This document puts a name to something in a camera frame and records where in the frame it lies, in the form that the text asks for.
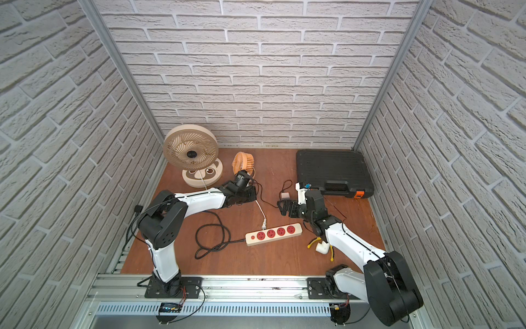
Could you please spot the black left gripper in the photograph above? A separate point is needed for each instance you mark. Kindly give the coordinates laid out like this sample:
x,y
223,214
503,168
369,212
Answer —
x,y
248,192

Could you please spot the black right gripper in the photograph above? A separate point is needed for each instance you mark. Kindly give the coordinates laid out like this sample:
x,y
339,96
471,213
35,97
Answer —
x,y
283,211

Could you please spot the beige red power strip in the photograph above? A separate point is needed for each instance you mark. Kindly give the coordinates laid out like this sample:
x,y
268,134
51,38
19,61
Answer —
x,y
273,234

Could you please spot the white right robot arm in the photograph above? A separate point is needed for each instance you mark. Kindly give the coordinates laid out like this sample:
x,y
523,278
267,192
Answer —
x,y
385,281

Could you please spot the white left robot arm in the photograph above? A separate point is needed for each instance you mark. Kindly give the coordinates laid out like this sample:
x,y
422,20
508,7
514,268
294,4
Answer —
x,y
160,224

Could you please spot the white pipe elbow fitting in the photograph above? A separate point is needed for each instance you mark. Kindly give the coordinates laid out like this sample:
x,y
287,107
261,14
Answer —
x,y
322,247

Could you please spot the small orange desk fan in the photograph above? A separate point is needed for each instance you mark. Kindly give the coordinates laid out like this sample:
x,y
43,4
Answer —
x,y
244,162

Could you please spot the beige raccoon desk fan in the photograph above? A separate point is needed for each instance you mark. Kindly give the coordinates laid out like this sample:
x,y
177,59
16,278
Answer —
x,y
194,150

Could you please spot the black plastic tool case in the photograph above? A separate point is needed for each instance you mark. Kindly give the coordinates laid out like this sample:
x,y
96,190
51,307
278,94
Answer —
x,y
334,172

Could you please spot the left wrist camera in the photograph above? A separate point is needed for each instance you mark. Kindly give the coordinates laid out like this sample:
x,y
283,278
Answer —
x,y
242,180

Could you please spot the yellow handled pliers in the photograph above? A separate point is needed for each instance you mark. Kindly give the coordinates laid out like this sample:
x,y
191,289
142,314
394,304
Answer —
x,y
313,243

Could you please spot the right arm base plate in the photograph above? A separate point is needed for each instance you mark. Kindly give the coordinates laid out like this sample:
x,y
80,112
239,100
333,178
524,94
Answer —
x,y
324,289

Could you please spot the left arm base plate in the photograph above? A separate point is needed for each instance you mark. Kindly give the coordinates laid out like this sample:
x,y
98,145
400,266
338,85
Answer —
x,y
174,289

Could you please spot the aluminium front rail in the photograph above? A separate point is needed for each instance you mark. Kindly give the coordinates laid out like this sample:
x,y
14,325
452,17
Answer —
x,y
274,296

